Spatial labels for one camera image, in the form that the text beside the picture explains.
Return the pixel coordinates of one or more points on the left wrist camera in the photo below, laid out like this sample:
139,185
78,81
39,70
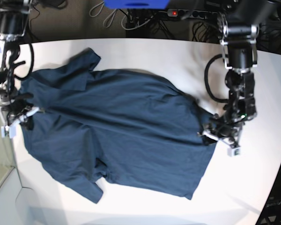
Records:
233,151

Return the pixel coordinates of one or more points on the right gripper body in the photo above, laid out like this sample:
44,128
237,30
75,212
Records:
10,117

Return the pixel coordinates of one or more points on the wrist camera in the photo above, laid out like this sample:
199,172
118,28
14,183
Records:
233,151
8,131

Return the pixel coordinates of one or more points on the black power strip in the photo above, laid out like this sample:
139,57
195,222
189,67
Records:
196,14

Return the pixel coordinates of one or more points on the blue box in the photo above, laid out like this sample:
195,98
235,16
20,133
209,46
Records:
136,4

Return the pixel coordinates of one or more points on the dark blue t-shirt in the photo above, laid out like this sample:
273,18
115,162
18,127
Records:
130,128

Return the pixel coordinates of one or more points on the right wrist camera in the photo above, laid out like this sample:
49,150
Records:
8,131

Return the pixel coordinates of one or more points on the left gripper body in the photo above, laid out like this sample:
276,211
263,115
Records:
219,130

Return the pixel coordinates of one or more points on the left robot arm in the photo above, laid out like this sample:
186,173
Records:
238,30

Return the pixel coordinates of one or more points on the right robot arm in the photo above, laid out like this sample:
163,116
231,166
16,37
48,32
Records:
14,108

